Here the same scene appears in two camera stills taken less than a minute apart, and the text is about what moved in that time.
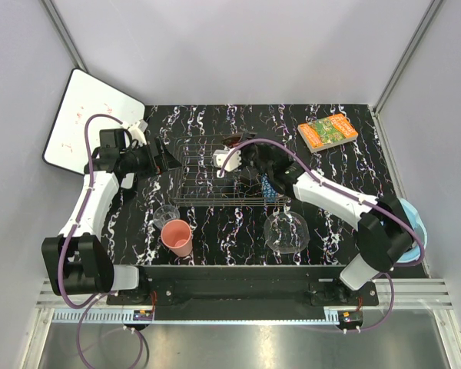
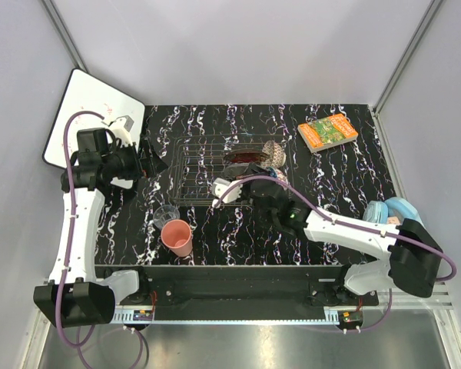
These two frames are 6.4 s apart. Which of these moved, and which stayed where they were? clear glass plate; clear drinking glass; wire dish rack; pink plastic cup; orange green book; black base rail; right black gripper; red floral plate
Moved: clear glass plate; red floral plate; right black gripper
Stayed: pink plastic cup; wire dish rack; clear drinking glass; orange green book; black base rail
